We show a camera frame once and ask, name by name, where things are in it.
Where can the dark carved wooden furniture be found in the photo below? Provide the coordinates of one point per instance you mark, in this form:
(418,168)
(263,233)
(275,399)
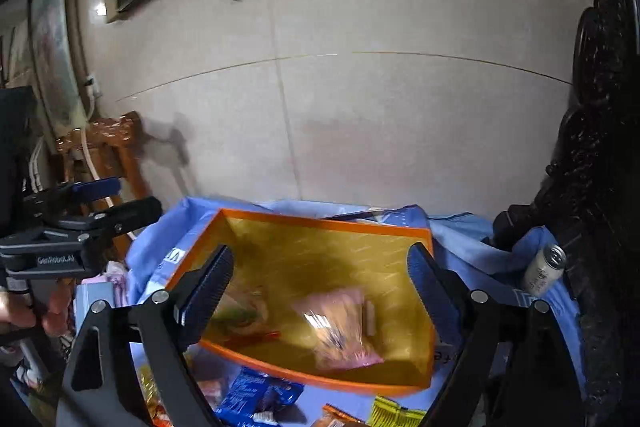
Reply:
(605,157)

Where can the orange cardboard box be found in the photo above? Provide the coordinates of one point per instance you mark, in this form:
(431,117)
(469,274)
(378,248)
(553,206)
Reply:
(300,252)

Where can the carved brown wooden chair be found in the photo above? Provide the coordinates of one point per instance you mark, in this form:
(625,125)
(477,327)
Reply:
(112,132)

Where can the blue snack packet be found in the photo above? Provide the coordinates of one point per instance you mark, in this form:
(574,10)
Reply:
(255,394)

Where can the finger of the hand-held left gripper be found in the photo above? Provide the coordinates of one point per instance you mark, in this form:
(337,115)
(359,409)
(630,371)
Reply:
(95,189)
(125,217)

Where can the gold and red snack packet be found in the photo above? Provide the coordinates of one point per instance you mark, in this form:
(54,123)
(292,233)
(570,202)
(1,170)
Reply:
(150,392)

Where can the white drink can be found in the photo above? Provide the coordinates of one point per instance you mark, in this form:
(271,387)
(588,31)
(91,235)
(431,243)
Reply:
(542,269)

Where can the blue printed cloth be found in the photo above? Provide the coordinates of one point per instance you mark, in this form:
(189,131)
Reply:
(475,237)

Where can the orange snack packet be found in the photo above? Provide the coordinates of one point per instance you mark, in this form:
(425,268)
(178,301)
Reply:
(340,417)

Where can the yellow snack packet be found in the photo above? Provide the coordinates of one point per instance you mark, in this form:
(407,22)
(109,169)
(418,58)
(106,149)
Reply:
(395,413)

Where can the light blue box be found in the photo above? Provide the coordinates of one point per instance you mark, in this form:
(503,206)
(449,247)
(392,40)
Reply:
(95,294)

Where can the pink snack packet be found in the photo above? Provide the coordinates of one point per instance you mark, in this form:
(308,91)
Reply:
(335,327)

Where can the person's left hand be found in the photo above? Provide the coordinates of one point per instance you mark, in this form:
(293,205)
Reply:
(52,312)

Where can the pink packet pile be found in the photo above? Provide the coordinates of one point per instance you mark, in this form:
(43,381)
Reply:
(114,277)

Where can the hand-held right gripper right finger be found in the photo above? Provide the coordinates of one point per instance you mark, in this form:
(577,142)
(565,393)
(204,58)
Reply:
(432,292)

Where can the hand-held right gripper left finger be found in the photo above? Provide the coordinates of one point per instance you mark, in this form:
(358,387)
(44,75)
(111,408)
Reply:
(207,292)

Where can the framed floral painting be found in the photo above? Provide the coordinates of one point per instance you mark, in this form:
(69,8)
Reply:
(52,42)

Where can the green snack packet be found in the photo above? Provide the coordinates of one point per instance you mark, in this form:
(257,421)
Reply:
(245,312)

